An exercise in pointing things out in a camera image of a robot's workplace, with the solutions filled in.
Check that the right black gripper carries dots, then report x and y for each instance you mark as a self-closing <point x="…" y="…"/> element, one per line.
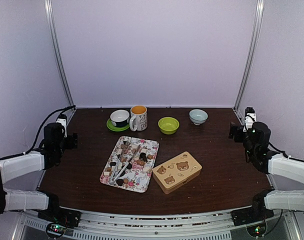
<point x="237" y="128"/>

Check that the light blue bowl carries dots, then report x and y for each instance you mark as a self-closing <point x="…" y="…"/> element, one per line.
<point x="198" y="116"/>

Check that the floral rectangular tray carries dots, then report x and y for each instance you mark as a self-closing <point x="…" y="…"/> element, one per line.
<point x="134" y="178"/>

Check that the white oval chocolate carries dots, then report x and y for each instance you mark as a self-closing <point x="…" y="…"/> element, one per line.
<point x="146" y="169"/>

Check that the green saucer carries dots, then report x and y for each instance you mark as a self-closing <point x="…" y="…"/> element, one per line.
<point x="113" y="128"/>

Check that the white mug orange inside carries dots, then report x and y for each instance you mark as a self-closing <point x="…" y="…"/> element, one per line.
<point x="139" y="118"/>

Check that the left aluminium frame post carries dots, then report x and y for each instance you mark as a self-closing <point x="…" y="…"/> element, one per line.
<point x="58" y="57"/>

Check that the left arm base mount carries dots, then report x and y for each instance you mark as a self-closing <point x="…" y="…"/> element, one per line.
<point x="63" y="216"/>

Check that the right aluminium frame post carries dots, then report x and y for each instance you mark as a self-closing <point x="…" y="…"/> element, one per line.
<point x="255" y="35"/>

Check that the white cup with dark band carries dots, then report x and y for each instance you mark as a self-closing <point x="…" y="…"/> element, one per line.
<point x="120" y="117"/>

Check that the aluminium frame post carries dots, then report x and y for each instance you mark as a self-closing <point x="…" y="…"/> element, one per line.
<point x="58" y="57"/>
<point x="255" y="35"/>

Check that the front aluminium rail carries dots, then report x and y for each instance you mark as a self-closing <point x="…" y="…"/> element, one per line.
<point x="216" y="225"/>

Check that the green bowl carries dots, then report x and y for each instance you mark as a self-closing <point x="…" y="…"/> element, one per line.
<point x="168" y="125"/>

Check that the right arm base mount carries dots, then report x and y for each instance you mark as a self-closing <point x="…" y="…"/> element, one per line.
<point x="250" y="215"/>

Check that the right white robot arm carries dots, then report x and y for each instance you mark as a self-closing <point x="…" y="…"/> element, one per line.
<point x="285" y="172"/>

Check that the dark round chocolate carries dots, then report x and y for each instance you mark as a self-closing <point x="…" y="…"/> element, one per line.
<point x="120" y="182"/>

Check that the bear print tin lid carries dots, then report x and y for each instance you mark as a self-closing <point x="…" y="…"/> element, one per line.
<point x="177" y="169"/>

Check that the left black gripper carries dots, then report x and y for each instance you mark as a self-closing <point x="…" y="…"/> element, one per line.
<point x="72" y="141"/>

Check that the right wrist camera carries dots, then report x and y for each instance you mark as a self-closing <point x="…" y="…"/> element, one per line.
<point x="249" y="119"/>

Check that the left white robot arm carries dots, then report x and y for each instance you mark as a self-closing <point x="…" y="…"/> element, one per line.
<point x="20" y="173"/>

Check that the tan chocolate tin box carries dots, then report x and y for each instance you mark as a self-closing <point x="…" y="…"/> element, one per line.
<point x="176" y="186"/>

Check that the metal tongs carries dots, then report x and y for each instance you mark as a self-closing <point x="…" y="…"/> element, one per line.
<point x="113" y="180"/>

